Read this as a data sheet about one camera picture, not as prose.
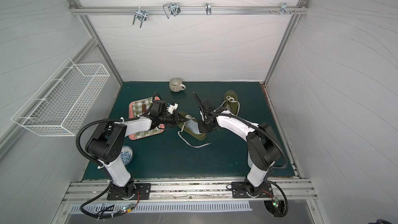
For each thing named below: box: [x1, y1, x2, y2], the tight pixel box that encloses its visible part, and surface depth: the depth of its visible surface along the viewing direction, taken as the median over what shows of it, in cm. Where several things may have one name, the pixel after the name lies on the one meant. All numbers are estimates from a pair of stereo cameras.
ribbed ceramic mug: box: [169, 77, 187, 93], surface depth 113 cm
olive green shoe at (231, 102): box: [219, 90, 241, 116], surface depth 105 cm
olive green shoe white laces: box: [177, 110, 212, 148], surface depth 92 cm
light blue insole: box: [186, 118, 202, 135], surface depth 93 cm
